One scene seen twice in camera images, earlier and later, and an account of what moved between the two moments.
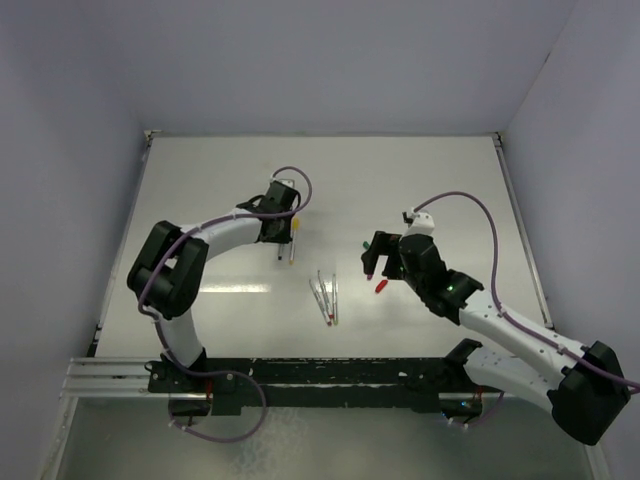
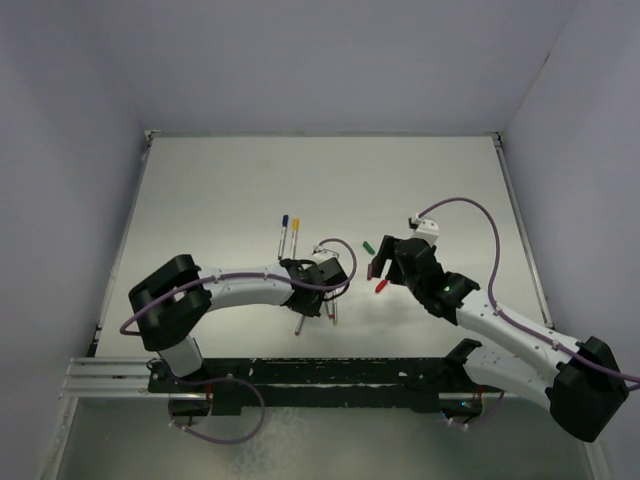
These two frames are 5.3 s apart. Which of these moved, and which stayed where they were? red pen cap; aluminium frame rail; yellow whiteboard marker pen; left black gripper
Moved: left black gripper
Stayed: yellow whiteboard marker pen; aluminium frame rail; red pen cap
